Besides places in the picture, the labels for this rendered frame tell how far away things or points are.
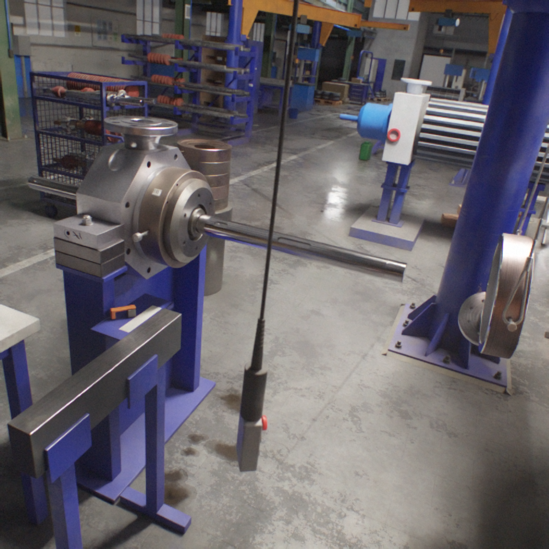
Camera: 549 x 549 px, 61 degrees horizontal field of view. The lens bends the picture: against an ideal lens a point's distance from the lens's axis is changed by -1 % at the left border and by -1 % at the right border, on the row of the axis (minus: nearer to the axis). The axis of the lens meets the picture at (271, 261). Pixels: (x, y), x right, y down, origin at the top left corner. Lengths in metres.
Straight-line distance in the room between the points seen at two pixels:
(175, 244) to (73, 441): 0.73
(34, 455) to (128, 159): 1.00
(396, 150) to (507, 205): 2.16
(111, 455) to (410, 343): 2.00
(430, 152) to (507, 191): 2.08
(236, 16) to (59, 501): 11.50
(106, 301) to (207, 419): 1.01
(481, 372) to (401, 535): 1.35
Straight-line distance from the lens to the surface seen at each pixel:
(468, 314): 1.87
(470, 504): 2.45
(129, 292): 2.04
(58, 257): 1.74
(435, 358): 3.23
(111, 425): 2.03
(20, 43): 14.12
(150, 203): 1.68
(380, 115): 5.11
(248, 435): 0.99
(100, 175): 1.76
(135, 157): 1.74
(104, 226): 1.66
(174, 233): 1.68
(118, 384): 1.43
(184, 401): 2.56
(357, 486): 2.32
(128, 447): 2.35
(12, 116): 8.82
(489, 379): 3.21
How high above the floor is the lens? 1.69
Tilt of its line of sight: 24 degrees down
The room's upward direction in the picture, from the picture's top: 6 degrees clockwise
